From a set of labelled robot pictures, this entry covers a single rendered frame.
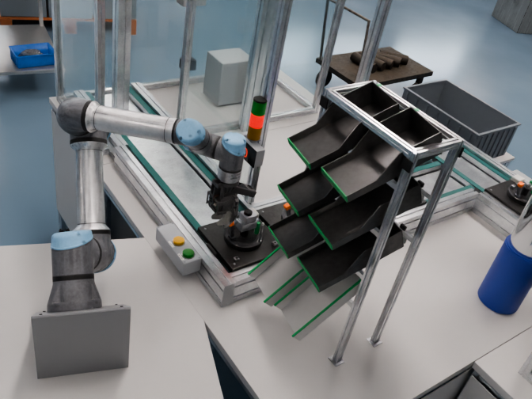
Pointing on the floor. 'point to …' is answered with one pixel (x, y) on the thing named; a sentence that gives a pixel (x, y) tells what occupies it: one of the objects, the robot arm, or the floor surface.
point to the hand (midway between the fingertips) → (226, 224)
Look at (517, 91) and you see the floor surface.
